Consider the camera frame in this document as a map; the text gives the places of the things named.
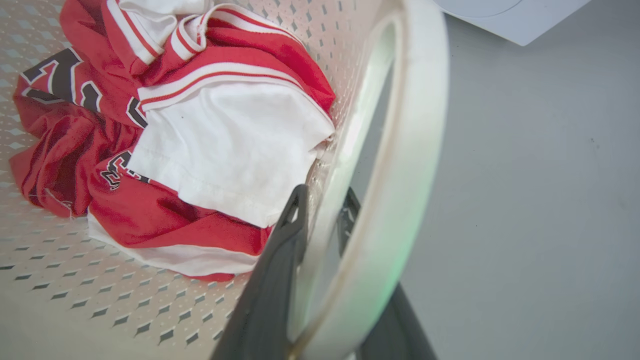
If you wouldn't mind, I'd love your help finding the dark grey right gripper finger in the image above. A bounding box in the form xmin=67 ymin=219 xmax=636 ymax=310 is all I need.
xmin=210 ymin=184 xmax=310 ymax=360

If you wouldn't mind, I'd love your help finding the white perforated plastic laundry basket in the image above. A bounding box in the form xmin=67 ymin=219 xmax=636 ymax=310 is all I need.
xmin=0 ymin=0 xmax=451 ymax=360

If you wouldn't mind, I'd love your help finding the red and white sports jersey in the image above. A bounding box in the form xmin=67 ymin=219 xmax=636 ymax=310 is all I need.
xmin=9 ymin=0 xmax=337 ymax=283

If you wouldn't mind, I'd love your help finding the white appliance corner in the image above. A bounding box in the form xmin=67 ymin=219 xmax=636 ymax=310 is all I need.
xmin=433 ymin=0 xmax=592 ymax=47

